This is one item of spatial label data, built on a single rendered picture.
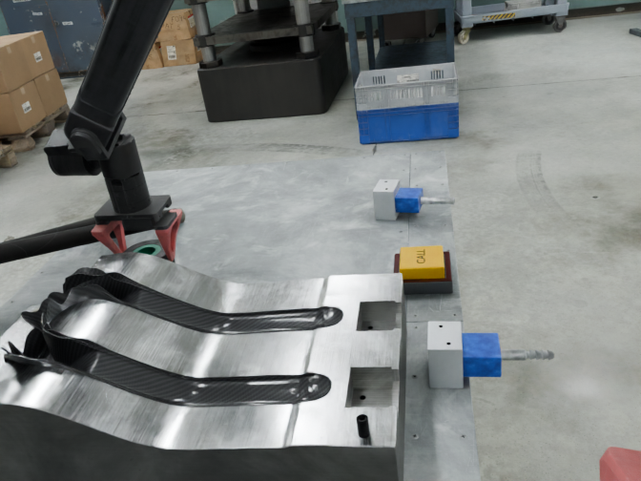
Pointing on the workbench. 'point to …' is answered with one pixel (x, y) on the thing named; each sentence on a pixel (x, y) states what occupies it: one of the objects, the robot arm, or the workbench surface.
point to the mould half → (15, 463)
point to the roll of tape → (149, 248)
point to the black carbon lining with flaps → (50, 307)
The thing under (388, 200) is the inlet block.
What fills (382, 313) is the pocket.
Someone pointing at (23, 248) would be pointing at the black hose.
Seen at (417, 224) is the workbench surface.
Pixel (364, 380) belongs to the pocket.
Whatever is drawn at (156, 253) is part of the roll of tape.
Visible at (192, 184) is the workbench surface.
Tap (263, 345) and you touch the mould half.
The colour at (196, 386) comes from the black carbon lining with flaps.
